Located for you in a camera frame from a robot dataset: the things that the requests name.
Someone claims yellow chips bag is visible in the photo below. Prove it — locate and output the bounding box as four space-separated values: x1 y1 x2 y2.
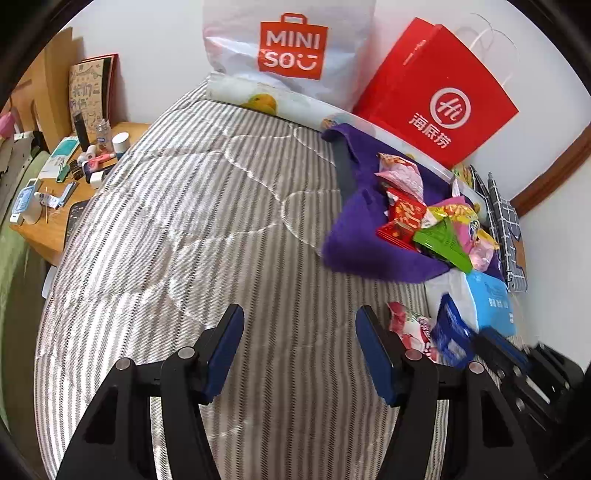
450 164 485 195

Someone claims red paper shopping bag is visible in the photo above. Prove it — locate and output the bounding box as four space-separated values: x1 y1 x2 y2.
352 14 520 171

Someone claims grey checked fabric with star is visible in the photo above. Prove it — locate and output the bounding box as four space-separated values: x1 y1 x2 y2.
471 172 528 294

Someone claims small pink snack packet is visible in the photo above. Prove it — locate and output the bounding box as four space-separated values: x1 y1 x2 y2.
468 237 497 273

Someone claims white plastic wrapper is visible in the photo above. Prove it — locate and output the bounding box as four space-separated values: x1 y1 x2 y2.
425 268 478 333

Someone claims wooden headboard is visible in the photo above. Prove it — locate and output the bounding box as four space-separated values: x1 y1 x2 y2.
9 27 75 153

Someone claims blue snack packet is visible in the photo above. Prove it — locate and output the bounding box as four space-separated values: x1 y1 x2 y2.
431 293 481 367

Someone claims white plastic shopping bag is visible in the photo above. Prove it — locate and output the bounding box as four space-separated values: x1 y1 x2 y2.
202 0 377 114

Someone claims pink and yellow snack bag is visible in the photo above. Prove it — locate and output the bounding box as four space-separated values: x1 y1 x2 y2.
427 196 483 254

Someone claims dark slim bottle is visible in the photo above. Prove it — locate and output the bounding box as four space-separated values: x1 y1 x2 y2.
71 112 90 152

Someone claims green snack packet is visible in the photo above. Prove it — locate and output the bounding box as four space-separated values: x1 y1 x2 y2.
412 217 474 273

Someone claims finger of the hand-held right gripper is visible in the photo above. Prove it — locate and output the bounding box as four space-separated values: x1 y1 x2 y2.
471 325 532 384

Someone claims wooden bedside desk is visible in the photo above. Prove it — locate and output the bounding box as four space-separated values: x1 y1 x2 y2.
9 121 151 266

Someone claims red and white snack packet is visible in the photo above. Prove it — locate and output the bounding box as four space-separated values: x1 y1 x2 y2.
387 302 439 363

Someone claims rolled fruit-print white mat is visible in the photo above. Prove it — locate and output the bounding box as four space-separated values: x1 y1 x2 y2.
205 73 485 217

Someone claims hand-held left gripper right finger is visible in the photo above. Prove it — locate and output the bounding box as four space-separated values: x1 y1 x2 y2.
355 305 541 480

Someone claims striped grey bed quilt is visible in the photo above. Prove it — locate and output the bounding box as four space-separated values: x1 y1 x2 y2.
34 83 527 480

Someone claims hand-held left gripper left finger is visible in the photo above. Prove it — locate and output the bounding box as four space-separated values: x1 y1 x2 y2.
55 304 245 480

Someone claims green bedsheet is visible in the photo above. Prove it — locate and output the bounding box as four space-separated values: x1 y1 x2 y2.
0 152 51 416

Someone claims printed hardcover book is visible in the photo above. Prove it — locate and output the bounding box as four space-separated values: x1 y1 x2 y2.
68 53 120 144

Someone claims clear small jar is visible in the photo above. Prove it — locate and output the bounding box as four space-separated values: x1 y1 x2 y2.
95 119 114 152

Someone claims purple cloth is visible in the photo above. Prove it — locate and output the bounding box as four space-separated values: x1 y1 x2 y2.
321 122 506 284

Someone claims teal and white box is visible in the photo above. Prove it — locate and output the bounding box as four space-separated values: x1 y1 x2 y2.
39 136 79 181

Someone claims white and blue bottle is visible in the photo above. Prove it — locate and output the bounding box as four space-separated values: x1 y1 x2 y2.
11 180 42 224

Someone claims blue tissue pack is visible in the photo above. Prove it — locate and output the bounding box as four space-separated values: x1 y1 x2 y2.
464 270 520 337

